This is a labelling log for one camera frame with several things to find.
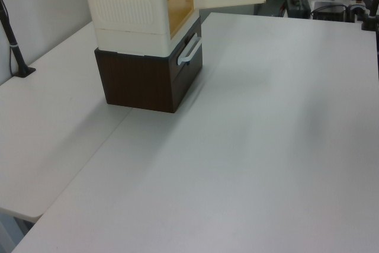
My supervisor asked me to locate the black camera pole with base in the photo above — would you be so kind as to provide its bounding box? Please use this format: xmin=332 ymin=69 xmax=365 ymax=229
xmin=0 ymin=0 xmax=37 ymax=79

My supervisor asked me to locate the black electronics box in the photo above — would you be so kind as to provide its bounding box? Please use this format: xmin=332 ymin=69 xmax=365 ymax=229
xmin=310 ymin=1 xmax=348 ymax=22

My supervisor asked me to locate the black pole with table clamp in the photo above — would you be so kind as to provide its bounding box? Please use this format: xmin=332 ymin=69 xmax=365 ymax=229
xmin=360 ymin=0 xmax=379 ymax=31

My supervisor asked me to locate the black equipment case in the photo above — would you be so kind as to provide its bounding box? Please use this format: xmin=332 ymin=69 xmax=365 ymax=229
xmin=284 ymin=0 xmax=312 ymax=20

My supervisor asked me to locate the white drawer handle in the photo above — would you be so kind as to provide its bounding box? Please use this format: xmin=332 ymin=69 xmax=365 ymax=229
xmin=176 ymin=36 xmax=203 ymax=66

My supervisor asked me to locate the dark brown drawer cabinet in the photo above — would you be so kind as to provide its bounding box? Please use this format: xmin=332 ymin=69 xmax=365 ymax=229
xmin=94 ymin=15 xmax=204 ymax=114

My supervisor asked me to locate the cream plastic cabinet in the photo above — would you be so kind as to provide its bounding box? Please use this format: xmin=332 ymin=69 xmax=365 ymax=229
xmin=81 ymin=0 xmax=201 ymax=57

